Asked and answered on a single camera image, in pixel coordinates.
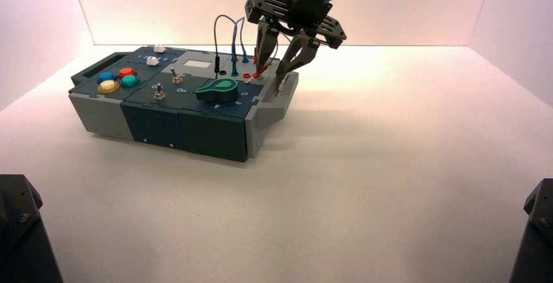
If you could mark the green rotary knob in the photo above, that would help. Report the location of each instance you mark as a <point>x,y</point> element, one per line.
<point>217,91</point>

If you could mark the small white display window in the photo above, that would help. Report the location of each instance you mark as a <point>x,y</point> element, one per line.
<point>197,64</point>

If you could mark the small white knob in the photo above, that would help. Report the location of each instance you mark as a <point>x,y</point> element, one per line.
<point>160,49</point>
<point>152,60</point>

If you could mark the red push button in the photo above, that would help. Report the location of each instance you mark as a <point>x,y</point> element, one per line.
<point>127,72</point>

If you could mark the teal green push button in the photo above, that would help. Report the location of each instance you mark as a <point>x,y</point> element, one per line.
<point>129,81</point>

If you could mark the metal toggle switch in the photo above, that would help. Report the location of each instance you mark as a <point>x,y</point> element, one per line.
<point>159,94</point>
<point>176,78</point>

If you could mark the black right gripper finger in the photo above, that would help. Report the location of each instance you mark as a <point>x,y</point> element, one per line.
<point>298,56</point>
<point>265,43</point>

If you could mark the blue push button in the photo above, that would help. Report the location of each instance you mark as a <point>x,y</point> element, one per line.
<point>106,76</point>

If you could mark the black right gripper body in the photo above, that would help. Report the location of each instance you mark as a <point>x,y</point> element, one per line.
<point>311,9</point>

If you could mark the teal and grey control box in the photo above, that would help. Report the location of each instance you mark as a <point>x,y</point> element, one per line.
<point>207,130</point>

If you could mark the yellow push button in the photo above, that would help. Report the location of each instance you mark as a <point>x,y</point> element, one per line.
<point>108,86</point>

